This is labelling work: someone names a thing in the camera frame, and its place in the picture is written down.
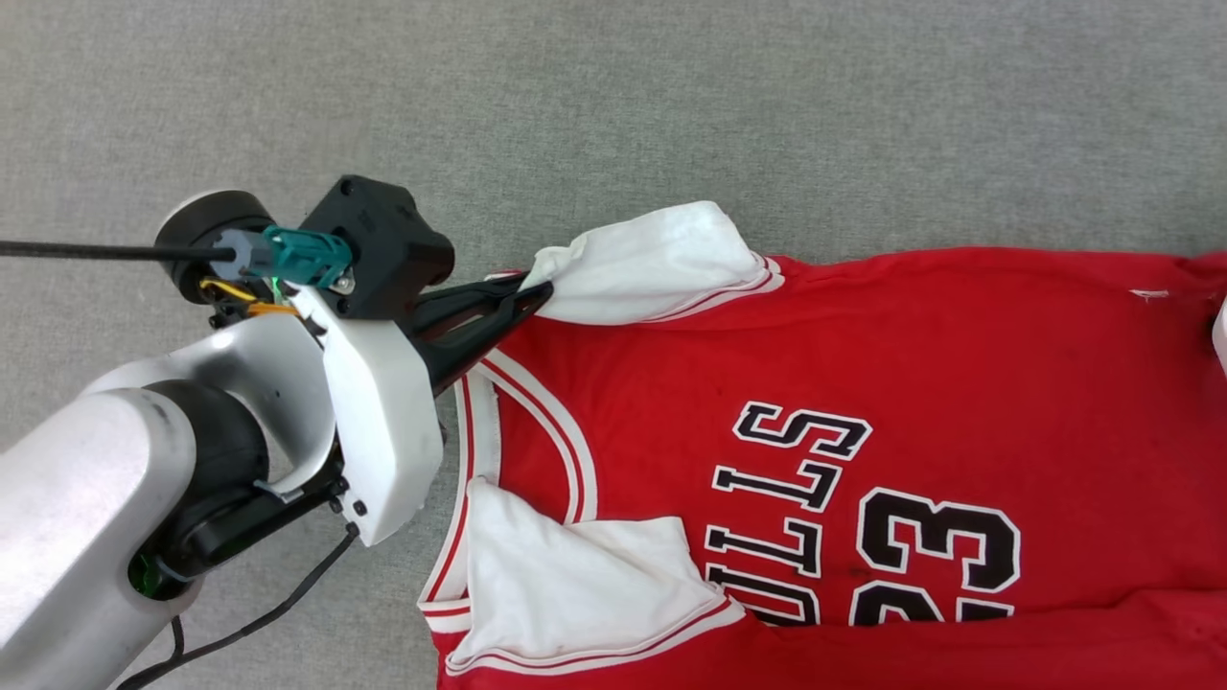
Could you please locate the teal left camera connector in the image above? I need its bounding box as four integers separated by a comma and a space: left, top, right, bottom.
213, 226, 355, 291

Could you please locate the black left camera cable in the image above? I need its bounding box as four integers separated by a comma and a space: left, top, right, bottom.
0, 240, 236, 265

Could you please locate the red white Bulls jersey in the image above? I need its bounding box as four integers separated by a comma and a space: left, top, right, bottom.
417, 199, 1227, 690

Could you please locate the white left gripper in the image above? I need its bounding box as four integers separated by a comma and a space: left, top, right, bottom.
288, 274, 556, 548

